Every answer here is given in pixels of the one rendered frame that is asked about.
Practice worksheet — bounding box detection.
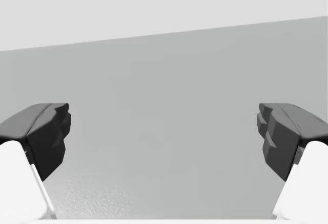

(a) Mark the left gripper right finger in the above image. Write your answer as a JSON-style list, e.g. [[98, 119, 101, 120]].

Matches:
[[256, 103, 328, 220]]

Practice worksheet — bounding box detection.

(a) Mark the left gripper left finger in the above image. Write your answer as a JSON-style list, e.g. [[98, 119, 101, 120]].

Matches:
[[0, 103, 72, 220]]

